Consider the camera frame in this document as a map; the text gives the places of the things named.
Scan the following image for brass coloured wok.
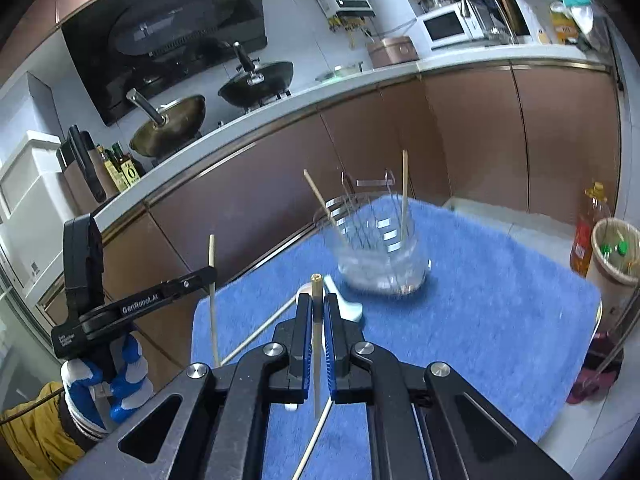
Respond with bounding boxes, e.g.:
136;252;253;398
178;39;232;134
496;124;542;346
126;88;206;159

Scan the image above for chrome sink faucet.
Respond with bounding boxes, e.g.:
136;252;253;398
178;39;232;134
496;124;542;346
460;0;518;44

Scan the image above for white rice storage box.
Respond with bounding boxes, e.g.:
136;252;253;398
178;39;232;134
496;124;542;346
1;130;77;297

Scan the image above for light blue ceramic spoon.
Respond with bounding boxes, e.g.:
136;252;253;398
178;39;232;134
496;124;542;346
323;274;363;323

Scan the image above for yellow jacket sleeve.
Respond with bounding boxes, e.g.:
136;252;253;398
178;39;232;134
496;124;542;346
0;382;96;479

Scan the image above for white microwave oven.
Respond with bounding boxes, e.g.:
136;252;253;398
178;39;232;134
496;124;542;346
418;2;485;50

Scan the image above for wooden chopstick short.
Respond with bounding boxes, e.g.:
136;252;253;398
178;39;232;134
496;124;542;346
400;150;409;244

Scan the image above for clear utensil holder jar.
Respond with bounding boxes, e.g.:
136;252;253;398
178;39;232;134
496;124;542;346
314;169;431;297

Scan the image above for long diagonal wooden chopstick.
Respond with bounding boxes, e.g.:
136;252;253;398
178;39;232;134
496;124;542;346
220;295;297;366

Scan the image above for knife block with knives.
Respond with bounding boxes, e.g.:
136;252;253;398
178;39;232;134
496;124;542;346
56;125;119;214

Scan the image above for left blue white gloved hand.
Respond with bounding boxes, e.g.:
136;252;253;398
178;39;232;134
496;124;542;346
61;334;154;442

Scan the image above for wooden chopstick angled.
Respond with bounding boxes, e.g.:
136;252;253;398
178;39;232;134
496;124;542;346
303;168;344;242

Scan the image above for beige waste bin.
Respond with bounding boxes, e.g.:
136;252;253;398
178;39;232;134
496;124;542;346
587;217;639;333

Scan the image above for blue fluffy towel mat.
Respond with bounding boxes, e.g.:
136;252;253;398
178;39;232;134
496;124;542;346
191;194;603;480

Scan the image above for oil bottles on counter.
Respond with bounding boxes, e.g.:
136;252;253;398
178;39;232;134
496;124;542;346
96;142;144;193

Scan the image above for cooking oil bottle on floor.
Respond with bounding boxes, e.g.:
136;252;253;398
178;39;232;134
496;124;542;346
570;181;611;278

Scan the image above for pink rice cooker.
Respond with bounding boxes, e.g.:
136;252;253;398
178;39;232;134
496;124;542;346
367;36;419;68

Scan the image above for yellow bottle by sink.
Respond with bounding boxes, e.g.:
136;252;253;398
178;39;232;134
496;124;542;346
549;0;579;44

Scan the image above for black wok with lid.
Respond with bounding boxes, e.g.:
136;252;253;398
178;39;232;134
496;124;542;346
218;41;294;110

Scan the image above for pink ceramic spoon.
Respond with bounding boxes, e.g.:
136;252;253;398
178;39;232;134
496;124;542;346
297;283;311;295

